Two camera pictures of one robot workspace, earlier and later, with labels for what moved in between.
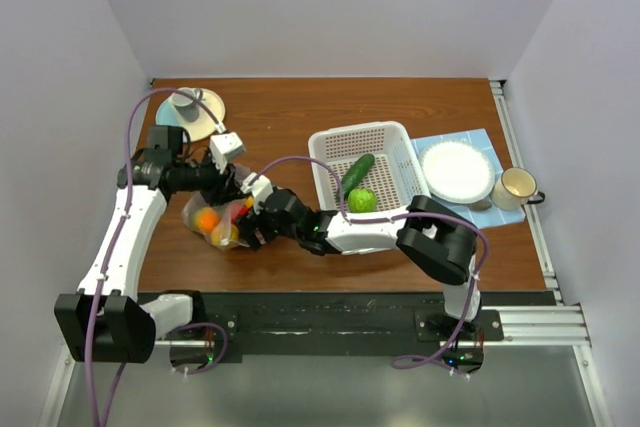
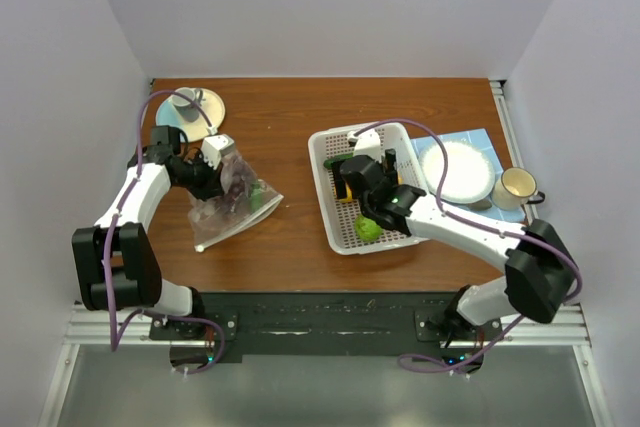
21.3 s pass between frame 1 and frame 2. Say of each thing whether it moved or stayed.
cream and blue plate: stayed
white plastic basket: stayed
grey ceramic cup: stayed
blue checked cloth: stayed
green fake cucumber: moved
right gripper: moved
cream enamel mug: stayed
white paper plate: stayed
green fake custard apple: moved
